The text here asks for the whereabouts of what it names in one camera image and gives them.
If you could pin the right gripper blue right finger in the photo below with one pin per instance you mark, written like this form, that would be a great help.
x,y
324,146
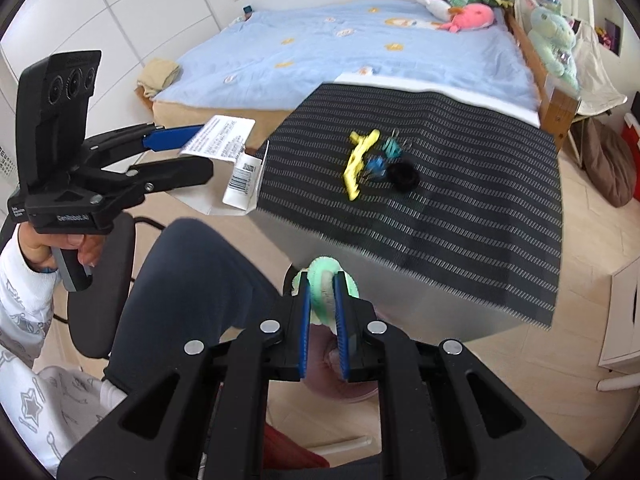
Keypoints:
x,y
339,286

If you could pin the pink whale plush toy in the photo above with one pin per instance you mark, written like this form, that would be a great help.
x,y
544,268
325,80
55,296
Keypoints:
x,y
473,16

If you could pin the black sock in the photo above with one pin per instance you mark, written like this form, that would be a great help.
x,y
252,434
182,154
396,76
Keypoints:
x,y
402,176

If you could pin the white small table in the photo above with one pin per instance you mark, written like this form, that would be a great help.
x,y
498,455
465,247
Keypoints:
x,y
424,311

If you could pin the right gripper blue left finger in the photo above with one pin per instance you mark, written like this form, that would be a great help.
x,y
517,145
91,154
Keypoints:
x,y
303,333

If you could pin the red cooler box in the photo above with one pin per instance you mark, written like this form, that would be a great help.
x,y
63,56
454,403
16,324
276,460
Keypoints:
x,y
631,135

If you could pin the large teal unicorn plush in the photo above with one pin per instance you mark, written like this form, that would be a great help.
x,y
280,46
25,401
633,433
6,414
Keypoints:
x,y
554,41

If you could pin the light blue bed blanket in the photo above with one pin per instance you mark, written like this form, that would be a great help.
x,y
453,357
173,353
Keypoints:
x,y
276,58

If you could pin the white printed carton box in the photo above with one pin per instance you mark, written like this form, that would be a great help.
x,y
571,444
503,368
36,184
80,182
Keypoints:
x,y
234,188

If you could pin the blue binder clip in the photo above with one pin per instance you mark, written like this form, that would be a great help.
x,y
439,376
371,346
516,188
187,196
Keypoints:
x,y
375,169

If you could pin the white drawer cabinet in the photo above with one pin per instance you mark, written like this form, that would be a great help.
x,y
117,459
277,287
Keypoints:
x,y
620,350

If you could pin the pink trash bin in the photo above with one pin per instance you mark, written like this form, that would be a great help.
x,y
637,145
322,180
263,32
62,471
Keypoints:
x,y
324,373

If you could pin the black striped table mat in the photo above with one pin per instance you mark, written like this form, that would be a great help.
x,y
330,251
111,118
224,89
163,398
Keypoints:
x,y
483,219

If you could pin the teal binder clip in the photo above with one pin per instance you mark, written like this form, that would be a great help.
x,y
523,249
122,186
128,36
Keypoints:
x,y
395,145

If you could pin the yellow plastic hair clip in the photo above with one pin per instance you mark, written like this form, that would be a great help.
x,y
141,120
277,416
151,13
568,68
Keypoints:
x,y
355,164

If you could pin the white seal plush toy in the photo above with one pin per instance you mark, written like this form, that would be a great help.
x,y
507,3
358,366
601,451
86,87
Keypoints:
x,y
440,9

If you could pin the person's left hand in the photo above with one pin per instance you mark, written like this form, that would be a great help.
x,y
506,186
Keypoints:
x,y
37,249

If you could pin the brown bean bag cushion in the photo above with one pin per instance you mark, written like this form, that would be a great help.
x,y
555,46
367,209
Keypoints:
x,y
608,163

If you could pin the white folding chair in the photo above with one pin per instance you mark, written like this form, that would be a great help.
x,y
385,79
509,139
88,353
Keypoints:
x,y
597,94

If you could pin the black office chair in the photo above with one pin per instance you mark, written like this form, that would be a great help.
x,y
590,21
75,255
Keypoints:
x,y
93,314

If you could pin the wooden bed frame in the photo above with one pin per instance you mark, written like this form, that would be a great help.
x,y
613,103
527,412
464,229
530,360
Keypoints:
x,y
558,106

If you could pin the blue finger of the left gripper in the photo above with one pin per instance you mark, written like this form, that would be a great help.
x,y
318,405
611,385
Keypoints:
x,y
168,174
169,139

